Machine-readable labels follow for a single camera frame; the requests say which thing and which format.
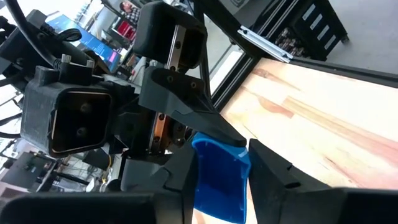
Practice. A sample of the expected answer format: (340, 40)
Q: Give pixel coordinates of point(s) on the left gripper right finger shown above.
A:
(311, 202)

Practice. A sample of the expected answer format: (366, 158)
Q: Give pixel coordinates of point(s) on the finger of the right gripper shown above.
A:
(180, 96)

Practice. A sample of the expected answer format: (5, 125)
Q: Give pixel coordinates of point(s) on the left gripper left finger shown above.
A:
(93, 208)

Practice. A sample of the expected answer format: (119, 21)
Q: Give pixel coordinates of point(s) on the blue toy block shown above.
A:
(220, 180)

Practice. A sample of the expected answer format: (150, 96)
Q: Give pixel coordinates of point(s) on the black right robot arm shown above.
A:
(15, 46)

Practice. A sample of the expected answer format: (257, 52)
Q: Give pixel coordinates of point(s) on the red box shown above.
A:
(126, 29)

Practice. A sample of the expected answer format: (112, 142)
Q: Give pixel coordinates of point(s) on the person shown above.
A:
(129, 12)

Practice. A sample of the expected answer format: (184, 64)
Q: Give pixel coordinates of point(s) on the blue screen monitor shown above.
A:
(90, 40)

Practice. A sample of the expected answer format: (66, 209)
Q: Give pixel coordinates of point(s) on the silver aluminium bar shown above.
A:
(264, 43)

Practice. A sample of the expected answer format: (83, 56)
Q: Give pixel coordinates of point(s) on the black shelf cart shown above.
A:
(311, 28)

